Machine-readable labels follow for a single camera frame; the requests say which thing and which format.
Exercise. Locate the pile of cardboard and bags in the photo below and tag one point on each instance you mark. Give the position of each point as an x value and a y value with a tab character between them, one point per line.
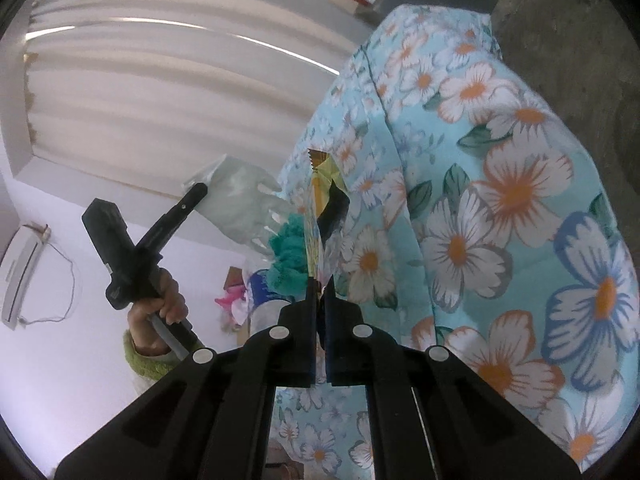
236	302

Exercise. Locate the teal crumpled cloth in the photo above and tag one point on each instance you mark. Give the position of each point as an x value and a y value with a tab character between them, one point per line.
288	273

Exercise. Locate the white air conditioner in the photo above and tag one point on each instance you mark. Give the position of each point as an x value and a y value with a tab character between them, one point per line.
17	266

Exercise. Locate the yellow snack wrapper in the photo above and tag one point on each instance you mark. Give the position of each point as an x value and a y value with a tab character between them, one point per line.
326	208

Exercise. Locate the person's left hand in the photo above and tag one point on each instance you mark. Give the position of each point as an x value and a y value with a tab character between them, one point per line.
171	307

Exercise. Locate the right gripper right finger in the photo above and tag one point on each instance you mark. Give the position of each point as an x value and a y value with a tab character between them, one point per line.
431	416

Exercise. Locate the clear plastic cup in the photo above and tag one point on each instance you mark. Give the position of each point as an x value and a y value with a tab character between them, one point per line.
243	202

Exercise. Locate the Pepsi plastic bottle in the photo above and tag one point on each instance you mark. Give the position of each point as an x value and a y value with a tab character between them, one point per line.
265	303

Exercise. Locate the cream window curtain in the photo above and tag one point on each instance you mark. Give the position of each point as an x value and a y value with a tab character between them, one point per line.
148	92

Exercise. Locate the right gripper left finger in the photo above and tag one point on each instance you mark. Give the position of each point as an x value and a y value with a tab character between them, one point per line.
209	418

